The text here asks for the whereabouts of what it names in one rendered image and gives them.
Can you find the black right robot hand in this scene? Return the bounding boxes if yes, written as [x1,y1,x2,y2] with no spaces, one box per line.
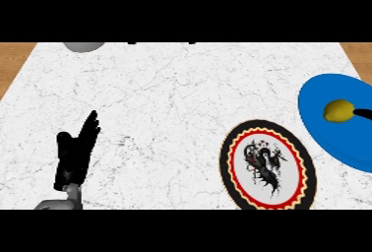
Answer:
[352,108,372,120]

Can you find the grey round object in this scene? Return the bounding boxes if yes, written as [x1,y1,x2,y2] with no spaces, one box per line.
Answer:
[61,42,107,53]

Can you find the yellow lemon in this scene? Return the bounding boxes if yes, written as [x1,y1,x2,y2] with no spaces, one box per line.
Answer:
[324,98,356,124]

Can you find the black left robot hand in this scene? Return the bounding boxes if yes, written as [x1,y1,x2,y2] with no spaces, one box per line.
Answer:
[52,109,104,192]

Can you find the blue plate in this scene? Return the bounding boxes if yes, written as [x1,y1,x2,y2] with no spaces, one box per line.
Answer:
[297,73,372,174]

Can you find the black red patterned plate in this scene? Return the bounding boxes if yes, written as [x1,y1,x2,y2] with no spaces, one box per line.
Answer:
[219,119,319,211]

